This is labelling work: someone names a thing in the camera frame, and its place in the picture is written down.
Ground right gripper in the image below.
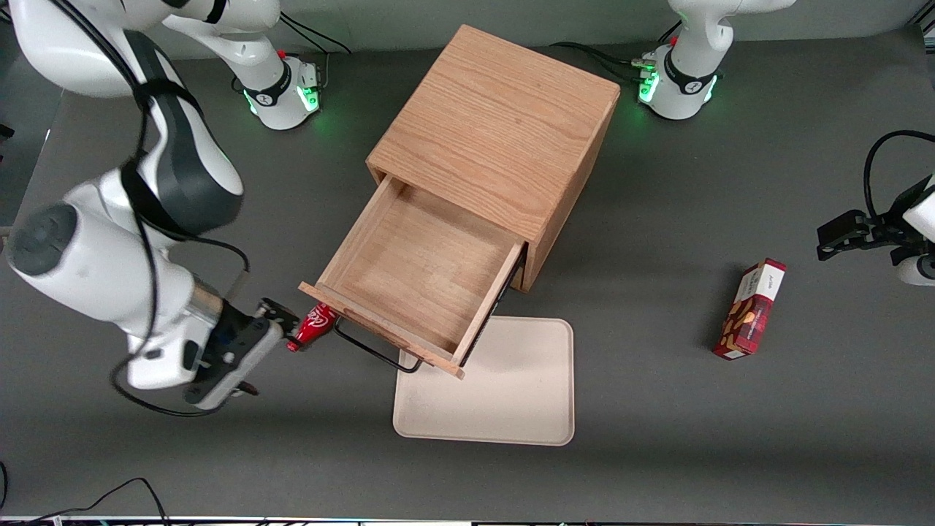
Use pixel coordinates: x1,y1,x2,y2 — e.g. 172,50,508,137
183,297,301,411

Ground red cola bottle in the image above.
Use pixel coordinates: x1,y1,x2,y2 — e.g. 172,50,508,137
286,302,339,354

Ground black left arm base cables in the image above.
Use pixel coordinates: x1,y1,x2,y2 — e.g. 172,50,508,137
548,22,684,85

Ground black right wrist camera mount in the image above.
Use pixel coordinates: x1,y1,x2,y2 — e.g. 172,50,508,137
210,300,258,360

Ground long black metal drawer handle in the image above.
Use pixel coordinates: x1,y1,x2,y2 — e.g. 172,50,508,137
334,316,426,375

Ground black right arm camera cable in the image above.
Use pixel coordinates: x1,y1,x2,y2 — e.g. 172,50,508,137
44,0,253,419

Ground oak wooden drawer cabinet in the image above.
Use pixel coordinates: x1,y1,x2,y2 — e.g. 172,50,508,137
365,24,622,294

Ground wooden drawer with long handle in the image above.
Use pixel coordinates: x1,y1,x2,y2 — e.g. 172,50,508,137
298,174,527,381

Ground beige rectangular tray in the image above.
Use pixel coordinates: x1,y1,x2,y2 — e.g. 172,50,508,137
392,316,576,447

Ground black right arm base cables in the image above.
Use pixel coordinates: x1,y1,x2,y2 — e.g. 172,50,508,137
232,11,353,92

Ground black cable at table edge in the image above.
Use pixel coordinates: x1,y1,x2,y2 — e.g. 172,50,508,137
0,462,172,526

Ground black left wrist cable loop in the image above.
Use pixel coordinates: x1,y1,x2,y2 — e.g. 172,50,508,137
863,129,935,221

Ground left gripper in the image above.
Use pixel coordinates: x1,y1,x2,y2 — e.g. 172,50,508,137
817,175,935,262

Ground black arm base cables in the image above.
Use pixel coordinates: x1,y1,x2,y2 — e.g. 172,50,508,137
548,22,684,85
232,11,353,92

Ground red plaid cookie box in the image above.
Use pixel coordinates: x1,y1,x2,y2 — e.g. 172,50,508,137
713,258,788,361

